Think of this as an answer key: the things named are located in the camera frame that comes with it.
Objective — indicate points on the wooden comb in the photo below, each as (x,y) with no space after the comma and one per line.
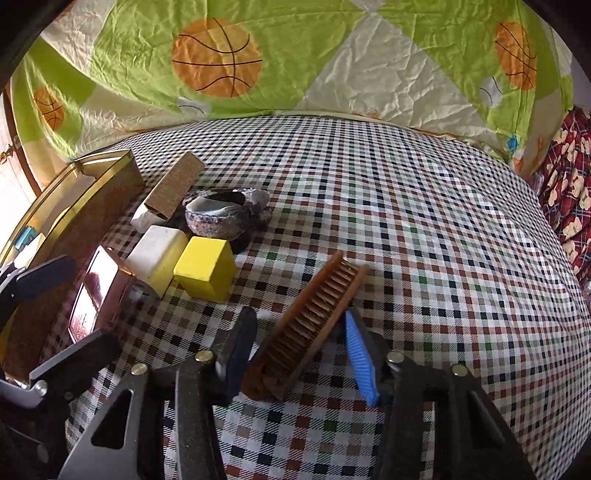
(314,318)

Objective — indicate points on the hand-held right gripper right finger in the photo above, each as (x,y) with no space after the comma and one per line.
(360,360)

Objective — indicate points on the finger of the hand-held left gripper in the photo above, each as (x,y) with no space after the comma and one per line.
(78,360)
(46,277)

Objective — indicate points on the shiny brown box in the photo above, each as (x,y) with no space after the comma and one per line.
(99,295)

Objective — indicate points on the yellow block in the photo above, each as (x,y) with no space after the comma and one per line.
(205,267)

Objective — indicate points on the white block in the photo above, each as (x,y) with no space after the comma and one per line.
(157,256)

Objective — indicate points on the red printed cloth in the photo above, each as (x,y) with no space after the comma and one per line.
(572,194)

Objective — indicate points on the purple sequined bowl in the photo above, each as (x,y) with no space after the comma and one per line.
(221,217)

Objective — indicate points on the gold metal tin box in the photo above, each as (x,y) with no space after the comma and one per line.
(87,221)

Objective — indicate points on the brown cardboard box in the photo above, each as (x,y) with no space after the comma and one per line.
(173,187)

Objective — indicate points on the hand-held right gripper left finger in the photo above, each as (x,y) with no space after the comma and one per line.
(235,355)

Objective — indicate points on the checkered tablecloth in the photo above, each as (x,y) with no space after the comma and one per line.
(415,254)

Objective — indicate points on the basketball printed green sheet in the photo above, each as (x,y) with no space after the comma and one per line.
(369,55)

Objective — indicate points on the wooden door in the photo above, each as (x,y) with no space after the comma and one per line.
(11,152)

